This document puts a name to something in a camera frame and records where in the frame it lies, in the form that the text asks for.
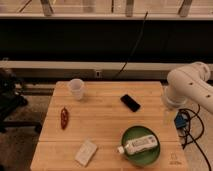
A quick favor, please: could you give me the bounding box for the white sponge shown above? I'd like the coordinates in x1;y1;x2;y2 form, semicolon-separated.
75;140;98;167

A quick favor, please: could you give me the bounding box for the blue connector box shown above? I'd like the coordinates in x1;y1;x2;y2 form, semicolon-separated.
174;114;186;129

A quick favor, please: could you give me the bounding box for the green plate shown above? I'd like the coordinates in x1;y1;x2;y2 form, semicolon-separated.
118;126;160;167

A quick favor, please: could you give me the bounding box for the black office chair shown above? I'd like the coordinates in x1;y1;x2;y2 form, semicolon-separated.
0;69;42;133

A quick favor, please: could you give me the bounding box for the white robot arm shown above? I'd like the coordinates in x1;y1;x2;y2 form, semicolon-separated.
162;62;213;114

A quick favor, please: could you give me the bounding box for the red chili pepper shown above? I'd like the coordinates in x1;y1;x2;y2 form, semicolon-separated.
61;107;69;130

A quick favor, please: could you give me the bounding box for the white plastic bottle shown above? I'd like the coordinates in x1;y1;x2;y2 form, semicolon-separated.
118;135;158;155

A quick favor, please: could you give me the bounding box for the black hanging cable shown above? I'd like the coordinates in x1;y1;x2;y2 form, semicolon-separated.
112;10;150;81

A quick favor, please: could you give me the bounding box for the black floor cable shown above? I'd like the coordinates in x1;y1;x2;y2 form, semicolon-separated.
178;104;212;171

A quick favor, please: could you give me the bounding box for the clear plastic cup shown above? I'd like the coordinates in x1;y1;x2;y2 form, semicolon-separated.
68;79;85;100

